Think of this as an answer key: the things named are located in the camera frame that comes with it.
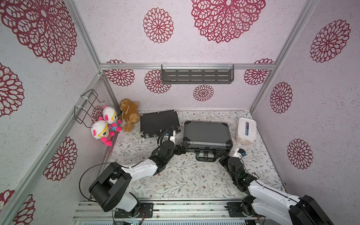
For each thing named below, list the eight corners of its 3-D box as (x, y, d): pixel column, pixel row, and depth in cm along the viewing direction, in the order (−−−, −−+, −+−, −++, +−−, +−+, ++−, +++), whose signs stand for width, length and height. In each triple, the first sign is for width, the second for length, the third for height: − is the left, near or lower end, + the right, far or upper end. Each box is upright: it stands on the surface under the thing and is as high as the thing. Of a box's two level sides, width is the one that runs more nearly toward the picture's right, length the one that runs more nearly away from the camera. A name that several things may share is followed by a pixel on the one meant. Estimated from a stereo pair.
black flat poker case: (142, 139, 105) (140, 135, 100) (142, 119, 118) (140, 114, 113) (180, 133, 109) (180, 128, 104) (175, 114, 122) (175, 109, 117)
